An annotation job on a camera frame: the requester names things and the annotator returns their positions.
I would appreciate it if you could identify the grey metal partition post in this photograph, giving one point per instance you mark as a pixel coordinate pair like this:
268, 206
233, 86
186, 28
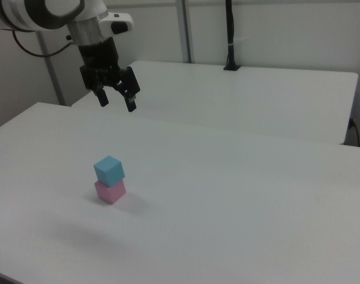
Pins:
51, 68
184, 29

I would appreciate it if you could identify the pink cube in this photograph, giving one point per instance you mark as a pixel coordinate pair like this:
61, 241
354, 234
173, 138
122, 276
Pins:
110, 193

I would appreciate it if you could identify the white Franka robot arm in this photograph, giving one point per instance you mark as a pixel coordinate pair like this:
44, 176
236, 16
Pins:
49, 12

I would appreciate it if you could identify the white side table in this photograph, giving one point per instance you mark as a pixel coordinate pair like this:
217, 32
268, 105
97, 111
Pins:
227, 97

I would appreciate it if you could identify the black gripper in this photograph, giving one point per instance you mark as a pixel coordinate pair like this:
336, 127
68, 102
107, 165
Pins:
100, 59

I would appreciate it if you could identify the black camera pole with base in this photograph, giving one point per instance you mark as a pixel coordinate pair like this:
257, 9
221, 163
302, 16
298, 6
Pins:
230, 29

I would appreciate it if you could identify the blue cube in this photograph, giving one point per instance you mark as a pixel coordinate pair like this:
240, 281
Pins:
108, 171

